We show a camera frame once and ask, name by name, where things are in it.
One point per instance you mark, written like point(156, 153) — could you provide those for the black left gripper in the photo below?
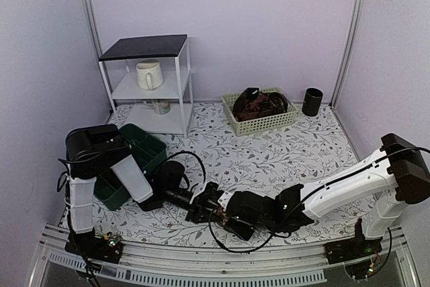
point(198, 214)

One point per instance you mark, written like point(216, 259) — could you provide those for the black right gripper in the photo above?
point(233, 232)

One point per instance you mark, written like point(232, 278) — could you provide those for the cream floral patterned tie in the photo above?
point(224, 220)

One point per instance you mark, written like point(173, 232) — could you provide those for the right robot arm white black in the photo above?
point(397, 171)

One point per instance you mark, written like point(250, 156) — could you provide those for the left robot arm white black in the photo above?
point(114, 164)

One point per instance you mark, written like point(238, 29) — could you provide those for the dark brown rolled ties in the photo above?
point(253, 104)

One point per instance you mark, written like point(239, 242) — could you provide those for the floral patterned table mat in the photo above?
point(265, 163)

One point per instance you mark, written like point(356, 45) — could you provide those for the dark green plastic bin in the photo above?
point(148, 151)

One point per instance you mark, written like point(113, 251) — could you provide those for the pale green perforated basket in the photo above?
point(260, 124)

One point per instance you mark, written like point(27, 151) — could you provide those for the black cylindrical cup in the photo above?
point(312, 101)

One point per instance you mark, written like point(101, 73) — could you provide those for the white shelf with black top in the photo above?
point(159, 87)

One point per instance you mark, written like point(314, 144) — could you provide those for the white ceramic mug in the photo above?
point(149, 74)

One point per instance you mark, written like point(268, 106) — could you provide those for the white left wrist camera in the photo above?
point(203, 191)

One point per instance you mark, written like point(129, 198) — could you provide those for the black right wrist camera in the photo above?
point(239, 229)

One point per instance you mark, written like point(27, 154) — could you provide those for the aluminium front rail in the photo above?
point(293, 265)

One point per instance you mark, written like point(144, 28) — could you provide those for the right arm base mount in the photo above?
point(364, 252)

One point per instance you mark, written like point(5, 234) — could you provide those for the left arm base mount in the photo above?
point(107, 248)

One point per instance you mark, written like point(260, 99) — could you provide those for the right aluminium frame post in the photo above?
point(347, 52)

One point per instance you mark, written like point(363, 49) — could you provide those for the aluminium frame post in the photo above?
point(91, 21)
point(347, 52)

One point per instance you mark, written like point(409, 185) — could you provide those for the left aluminium frame post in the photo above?
point(91, 21)

